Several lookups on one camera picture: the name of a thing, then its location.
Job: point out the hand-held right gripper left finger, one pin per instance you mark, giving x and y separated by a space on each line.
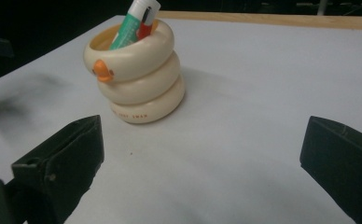
64 158

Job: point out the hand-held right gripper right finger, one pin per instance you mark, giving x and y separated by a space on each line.
344 165

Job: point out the cream ringed duck pen holder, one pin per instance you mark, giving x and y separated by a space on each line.
145 84

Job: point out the green glue stick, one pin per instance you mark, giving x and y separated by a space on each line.
128 31

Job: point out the red pen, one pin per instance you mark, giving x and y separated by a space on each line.
145 31

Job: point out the white metal stand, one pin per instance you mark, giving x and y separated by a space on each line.
323 6

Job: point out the wooden table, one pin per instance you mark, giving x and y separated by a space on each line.
263 19

